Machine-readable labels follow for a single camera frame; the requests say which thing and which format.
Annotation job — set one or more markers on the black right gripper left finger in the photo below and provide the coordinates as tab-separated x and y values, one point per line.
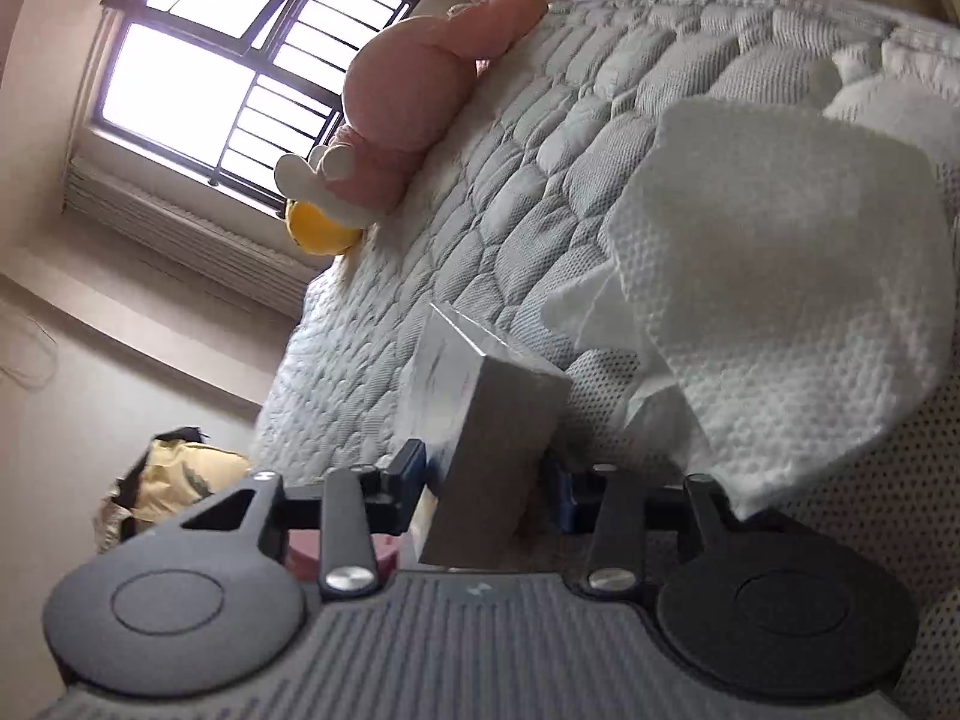
350	506

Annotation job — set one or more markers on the yellow plush toy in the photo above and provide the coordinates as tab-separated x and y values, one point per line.
316	234

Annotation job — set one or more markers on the beige curtain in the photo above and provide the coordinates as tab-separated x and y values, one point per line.
261	273

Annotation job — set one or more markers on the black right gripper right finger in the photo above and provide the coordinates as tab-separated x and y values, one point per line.
636	532

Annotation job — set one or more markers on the white quilted mattress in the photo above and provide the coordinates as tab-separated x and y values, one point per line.
511	207

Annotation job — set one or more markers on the black framed window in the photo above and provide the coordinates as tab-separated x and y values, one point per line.
225	88

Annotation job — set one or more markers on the pink white plush rabbit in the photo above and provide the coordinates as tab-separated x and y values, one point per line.
401	94

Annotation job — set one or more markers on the yellow tote bag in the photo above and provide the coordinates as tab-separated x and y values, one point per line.
177	470

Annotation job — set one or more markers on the silver rectangular box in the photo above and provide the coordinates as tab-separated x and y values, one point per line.
486	408

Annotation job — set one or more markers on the crochet plant pot toy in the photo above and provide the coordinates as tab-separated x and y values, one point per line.
304	553

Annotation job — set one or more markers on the white paper towel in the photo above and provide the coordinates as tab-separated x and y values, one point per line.
786	282

